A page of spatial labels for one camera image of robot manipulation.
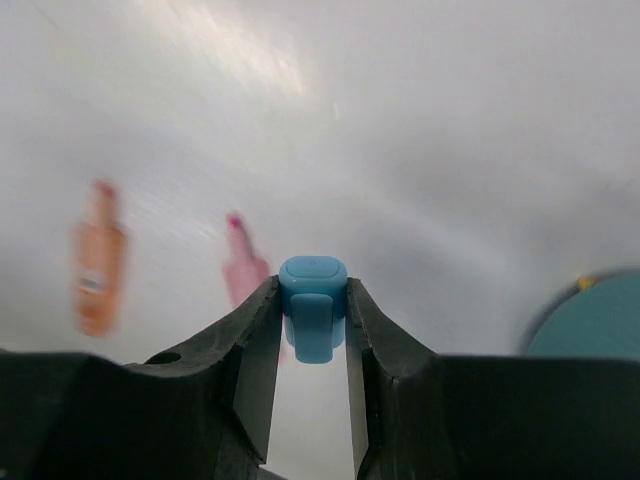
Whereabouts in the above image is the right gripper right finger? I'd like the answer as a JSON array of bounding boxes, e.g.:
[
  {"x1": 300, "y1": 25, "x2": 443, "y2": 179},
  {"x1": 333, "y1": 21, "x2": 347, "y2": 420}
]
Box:
[{"x1": 345, "y1": 279, "x2": 639, "y2": 479}]

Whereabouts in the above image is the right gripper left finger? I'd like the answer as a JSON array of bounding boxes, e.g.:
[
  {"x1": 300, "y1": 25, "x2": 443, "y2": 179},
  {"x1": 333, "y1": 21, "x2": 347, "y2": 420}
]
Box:
[{"x1": 1, "y1": 278, "x2": 281, "y2": 479}]

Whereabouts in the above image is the blue eraser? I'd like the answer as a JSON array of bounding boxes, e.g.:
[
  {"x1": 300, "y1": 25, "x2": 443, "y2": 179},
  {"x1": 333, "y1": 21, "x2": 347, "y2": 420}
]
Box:
[{"x1": 279, "y1": 256, "x2": 348, "y2": 364}]

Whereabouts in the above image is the pink highlighter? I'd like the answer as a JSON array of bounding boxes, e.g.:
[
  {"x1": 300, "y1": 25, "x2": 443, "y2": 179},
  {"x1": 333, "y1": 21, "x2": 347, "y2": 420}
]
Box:
[{"x1": 223, "y1": 212, "x2": 269, "y2": 309}]

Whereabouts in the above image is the orange highlighter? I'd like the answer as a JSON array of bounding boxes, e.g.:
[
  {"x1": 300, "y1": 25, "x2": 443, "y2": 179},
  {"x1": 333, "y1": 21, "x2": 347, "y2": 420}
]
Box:
[{"x1": 73, "y1": 180, "x2": 127, "y2": 337}]

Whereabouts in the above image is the teal round pen holder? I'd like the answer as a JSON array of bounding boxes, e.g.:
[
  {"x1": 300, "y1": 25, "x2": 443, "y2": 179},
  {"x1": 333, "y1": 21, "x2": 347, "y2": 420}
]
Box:
[{"x1": 521, "y1": 267, "x2": 639, "y2": 360}]

